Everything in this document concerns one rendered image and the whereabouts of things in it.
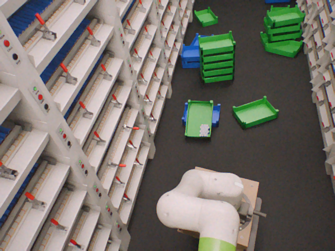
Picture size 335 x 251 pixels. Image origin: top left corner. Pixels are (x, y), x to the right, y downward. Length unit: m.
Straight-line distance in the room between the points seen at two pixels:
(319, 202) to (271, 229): 0.36
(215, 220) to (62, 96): 0.71
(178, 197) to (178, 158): 1.24
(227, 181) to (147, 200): 0.85
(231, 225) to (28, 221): 0.67
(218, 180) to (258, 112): 1.27
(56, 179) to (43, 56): 0.45
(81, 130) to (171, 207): 0.53
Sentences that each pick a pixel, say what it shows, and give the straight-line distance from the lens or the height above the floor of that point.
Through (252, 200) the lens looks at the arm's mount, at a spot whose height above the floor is 0.37.
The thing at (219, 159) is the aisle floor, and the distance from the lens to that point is 2.23.
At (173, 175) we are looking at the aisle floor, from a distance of 2.18.
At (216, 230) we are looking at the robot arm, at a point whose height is 0.90.
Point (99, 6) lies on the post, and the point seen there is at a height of 1.23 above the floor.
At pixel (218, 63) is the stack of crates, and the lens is 2.74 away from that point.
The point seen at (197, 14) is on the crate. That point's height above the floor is 0.02.
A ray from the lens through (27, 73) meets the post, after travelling 1.00.
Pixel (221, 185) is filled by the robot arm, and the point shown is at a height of 0.62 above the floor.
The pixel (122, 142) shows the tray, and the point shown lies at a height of 0.55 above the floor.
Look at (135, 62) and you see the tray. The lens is 1.93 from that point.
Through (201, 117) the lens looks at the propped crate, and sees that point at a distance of 2.40.
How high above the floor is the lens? 1.81
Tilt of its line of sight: 46 degrees down
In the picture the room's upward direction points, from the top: 11 degrees counter-clockwise
